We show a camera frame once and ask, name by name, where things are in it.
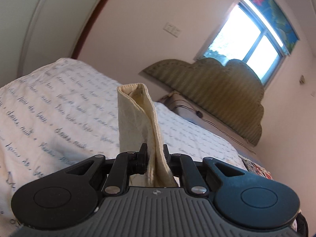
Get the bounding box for brown wooden door frame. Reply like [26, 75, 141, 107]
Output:
[71, 0, 109, 59]

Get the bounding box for striped pillow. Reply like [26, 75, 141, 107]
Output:
[158, 91, 256, 155]

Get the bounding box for bedroom window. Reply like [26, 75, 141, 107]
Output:
[196, 0, 287, 87]

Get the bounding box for cream white pants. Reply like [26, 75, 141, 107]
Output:
[117, 83, 178, 188]

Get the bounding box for white script-print bed quilt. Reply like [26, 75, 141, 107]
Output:
[0, 57, 247, 237]

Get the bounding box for green padded headboard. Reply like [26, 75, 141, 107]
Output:
[144, 58, 265, 146]

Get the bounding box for colourful patchwork blanket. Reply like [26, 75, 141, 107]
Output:
[239, 155, 273, 180]

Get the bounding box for white floral wardrobe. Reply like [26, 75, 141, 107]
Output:
[1, 0, 100, 86]

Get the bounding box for blue floral window valance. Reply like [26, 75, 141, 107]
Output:
[242, 0, 299, 55]

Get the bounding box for white wall socket pair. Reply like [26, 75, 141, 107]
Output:
[163, 23, 182, 38]

